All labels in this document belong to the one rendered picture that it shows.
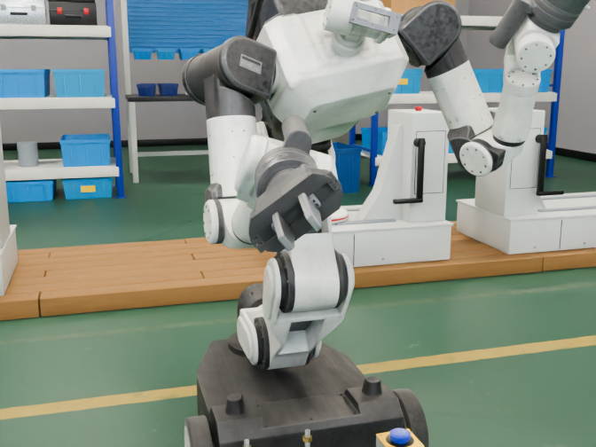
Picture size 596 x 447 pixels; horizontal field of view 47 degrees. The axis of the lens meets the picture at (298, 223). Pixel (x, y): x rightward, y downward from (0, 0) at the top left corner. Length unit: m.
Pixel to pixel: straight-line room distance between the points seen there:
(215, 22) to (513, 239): 4.25
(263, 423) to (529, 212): 2.39
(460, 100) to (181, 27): 5.69
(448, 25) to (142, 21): 5.69
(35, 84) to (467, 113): 4.52
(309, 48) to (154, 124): 8.12
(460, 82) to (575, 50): 7.21
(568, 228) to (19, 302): 2.67
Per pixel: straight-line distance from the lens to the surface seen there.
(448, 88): 1.46
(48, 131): 9.39
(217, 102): 1.25
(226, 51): 1.23
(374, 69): 1.34
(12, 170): 5.70
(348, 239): 3.28
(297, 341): 1.82
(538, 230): 3.76
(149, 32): 6.97
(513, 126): 1.42
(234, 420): 1.68
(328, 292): 1.56
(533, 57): 1.31
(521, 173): 3.71
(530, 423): 2.20
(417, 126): 3.39
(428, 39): 1.43
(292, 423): 1.70
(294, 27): 1.33
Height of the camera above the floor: 1.01
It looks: 13 degrees down
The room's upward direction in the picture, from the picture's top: straight up
